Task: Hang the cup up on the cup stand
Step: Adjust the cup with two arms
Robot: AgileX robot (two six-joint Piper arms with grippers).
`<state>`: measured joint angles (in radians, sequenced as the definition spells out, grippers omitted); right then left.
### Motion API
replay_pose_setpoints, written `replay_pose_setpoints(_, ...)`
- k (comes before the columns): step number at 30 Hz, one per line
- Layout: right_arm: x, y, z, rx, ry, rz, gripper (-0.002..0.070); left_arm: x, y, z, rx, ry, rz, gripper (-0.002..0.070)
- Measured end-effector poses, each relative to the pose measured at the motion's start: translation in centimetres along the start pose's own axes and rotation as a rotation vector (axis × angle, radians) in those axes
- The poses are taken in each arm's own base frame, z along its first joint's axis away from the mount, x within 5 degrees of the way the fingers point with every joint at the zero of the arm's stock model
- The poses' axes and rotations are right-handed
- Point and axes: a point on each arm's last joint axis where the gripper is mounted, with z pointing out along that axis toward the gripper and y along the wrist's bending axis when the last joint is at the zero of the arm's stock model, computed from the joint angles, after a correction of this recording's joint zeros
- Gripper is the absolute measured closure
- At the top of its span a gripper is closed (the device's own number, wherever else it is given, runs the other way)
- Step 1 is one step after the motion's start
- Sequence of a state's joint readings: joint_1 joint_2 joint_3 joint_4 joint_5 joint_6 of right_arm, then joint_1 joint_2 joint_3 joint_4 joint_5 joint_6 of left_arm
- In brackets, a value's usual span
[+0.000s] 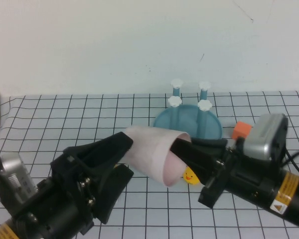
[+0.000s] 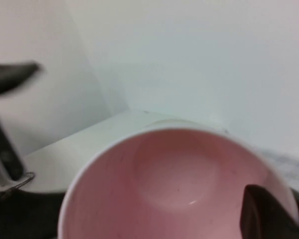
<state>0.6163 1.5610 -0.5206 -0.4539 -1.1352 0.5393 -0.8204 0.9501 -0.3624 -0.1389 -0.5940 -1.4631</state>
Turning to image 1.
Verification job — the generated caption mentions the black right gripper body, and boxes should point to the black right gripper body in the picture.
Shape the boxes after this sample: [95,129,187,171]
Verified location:
[198,139,287,209]

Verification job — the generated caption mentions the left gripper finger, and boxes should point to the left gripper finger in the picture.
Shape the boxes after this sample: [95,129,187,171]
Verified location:
[94,165,135,224]
[63,131,135,180]

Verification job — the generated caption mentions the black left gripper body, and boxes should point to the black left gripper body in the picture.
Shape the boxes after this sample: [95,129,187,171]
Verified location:
[14,150,102,239]

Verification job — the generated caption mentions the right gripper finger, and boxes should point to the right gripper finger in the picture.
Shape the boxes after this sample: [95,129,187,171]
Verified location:
[170,139,225,186]
[190,138,229,150]

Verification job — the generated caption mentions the pink plastic cup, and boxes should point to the pink plastic cup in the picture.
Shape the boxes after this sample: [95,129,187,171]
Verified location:
[124,126,192,188]

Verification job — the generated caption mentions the teal cup stand white caps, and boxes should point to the teal cup stand white caps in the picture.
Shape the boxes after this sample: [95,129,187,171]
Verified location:
[153,79,223,140]

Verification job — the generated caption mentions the yellow rubber duck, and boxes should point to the yellow rubber duck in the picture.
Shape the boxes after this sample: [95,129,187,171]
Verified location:
[183,166,201,186]

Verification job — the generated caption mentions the orange foam cube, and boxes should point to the orange foam cube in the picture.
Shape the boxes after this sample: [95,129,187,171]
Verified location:
[232,121,252,140]

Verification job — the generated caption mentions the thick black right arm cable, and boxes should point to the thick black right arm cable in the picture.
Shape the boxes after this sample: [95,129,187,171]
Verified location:
[284,149,299,180]

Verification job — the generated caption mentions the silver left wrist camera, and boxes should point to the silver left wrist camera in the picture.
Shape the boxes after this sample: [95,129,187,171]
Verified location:
[0,152,39,216]

